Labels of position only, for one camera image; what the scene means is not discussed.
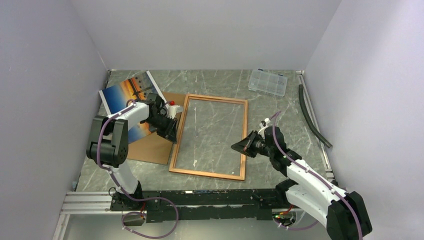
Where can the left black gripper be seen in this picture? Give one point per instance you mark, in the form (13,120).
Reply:
(170,132)

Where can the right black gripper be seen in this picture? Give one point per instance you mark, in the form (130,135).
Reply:
(245,145)

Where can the brown backing board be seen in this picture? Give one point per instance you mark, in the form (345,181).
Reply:
(151,149)

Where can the wooden picture frame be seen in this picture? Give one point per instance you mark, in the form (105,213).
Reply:
(212,136)

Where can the sunset landscape photo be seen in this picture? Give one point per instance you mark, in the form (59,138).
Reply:
(126,107)

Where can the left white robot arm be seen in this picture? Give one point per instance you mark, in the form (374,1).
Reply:
(108,143)

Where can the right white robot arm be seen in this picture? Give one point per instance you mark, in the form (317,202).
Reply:
(342,213)

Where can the clear plastic organizer box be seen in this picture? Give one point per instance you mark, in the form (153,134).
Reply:
(268,83)

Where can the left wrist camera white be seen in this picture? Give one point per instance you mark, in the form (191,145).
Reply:
(174,110)

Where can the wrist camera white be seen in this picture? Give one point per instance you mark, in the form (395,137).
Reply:
(264,124)
(174,110)

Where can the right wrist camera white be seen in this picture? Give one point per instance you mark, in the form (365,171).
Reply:
(264,124)

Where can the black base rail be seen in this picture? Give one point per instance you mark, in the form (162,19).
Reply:
(185,205)

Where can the aluminium extrusion rail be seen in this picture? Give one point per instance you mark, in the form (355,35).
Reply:
(86,203)

